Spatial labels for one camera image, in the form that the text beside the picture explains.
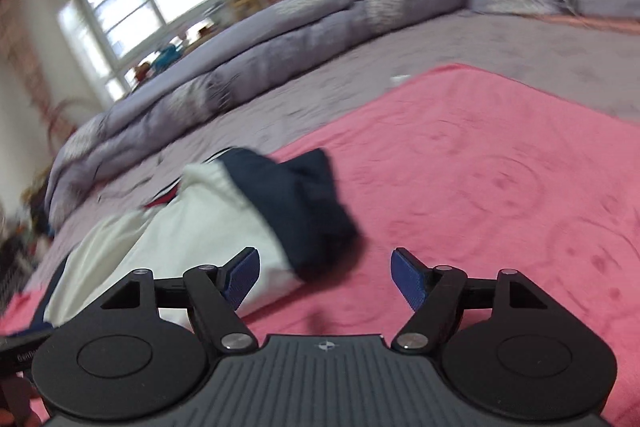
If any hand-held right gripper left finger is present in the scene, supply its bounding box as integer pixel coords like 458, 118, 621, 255
100, 247, 261, 353

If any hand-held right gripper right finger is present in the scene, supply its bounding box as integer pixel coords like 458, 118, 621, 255
390, 247, 551, 353

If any white and navy zip jacket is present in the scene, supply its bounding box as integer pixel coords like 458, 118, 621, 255
42, 147, 361, 328

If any pink printed blanket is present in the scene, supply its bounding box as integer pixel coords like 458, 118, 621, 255
0, 63, 640, 427

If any bed with lilac sheet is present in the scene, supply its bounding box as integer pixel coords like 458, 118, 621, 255
47, 2, 640, 248

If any blue plush toy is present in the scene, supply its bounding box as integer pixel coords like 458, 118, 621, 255
152, 44, 183, 72

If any lilac leaf print quilt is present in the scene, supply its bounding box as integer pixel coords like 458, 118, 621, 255
44, 0, 473, 228

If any white framed window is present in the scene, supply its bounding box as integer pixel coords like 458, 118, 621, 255
57, 0, 238, 108

